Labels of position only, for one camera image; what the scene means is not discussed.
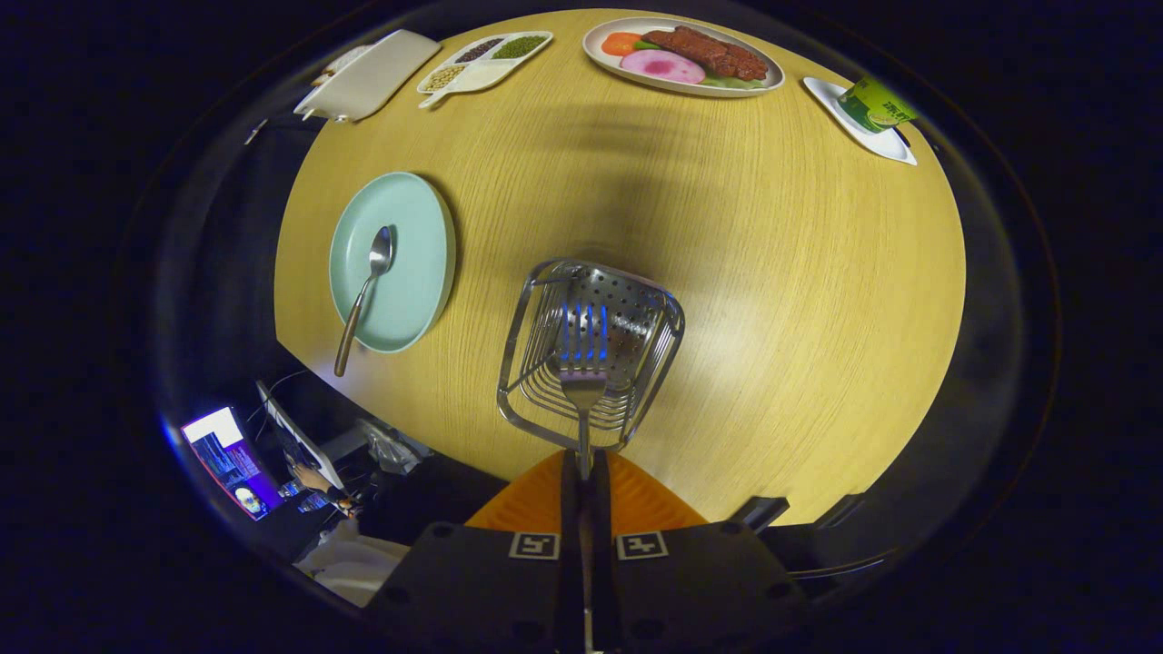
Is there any white cloth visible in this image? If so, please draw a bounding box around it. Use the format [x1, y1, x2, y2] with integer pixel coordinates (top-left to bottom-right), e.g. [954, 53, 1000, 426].
[295, 518, 410, 608]

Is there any green drink bottle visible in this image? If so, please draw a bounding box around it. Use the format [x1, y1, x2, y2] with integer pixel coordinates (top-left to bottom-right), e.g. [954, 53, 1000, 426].
[836, 76, 919, 134]

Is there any light green plate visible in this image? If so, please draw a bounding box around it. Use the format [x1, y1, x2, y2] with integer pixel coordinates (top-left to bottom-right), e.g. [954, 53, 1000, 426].
[329, 172, 457, 354]

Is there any metal fork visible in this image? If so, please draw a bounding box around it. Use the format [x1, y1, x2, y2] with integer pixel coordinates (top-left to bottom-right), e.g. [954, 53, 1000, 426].
[557, 302, 610, 654]

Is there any large bread slice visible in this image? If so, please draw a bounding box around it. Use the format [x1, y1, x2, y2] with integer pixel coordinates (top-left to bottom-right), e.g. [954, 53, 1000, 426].
[313, 45, 372, 87]

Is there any metal drainer basket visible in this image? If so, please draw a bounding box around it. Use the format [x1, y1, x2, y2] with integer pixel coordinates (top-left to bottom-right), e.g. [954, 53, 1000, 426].
[496, 258, 686, 453]

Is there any black block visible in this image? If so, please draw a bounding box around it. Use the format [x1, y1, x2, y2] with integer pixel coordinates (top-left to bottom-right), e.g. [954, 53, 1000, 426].
[731, 495, 791, 532]

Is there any metal spoon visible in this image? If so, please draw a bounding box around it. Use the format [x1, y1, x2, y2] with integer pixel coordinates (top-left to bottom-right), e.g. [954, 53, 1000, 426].
[333, 225, 395, 378]

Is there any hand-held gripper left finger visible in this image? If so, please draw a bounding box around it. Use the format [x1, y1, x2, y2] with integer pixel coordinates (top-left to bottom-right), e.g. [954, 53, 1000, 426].
[363, 450, 582, 654]

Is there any clear plastic bag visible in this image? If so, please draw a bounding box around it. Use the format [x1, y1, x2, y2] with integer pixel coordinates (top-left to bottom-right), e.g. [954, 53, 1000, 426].
[359, 418, 432, 475]

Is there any white oval plate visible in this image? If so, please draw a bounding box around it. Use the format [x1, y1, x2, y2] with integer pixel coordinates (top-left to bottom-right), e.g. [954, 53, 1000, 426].
[582, 16, 786, 98]

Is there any lit computer monitor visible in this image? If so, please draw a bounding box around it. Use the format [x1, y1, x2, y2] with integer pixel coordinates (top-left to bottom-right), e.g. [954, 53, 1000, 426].
[180, 406, 284, 521]

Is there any open laptop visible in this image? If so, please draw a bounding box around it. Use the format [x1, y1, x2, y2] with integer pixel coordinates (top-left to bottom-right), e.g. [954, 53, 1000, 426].
[255, 380, 346, 491]

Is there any white divided tray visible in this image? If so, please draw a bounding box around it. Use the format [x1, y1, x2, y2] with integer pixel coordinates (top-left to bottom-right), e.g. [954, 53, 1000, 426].
[417, 32, 554, 109]

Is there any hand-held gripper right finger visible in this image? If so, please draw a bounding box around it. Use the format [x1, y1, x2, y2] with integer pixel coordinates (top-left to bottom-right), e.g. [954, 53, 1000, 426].
[589, 450, 810, 654]

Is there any brown steak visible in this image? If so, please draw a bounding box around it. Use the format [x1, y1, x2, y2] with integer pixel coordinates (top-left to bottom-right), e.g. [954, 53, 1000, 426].
[642, 25, 770, 82]

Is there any white toaster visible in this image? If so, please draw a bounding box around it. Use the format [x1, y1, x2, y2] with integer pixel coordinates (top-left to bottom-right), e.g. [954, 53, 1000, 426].
[293, 29, 442, 124]

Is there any pink radish slice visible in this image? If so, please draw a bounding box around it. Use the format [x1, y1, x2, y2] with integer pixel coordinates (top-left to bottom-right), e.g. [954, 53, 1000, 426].
[620, 49, 707, 85]

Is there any white coaster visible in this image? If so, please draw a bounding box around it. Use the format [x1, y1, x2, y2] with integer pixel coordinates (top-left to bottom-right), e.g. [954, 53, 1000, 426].
[803, 76, 919, 166]

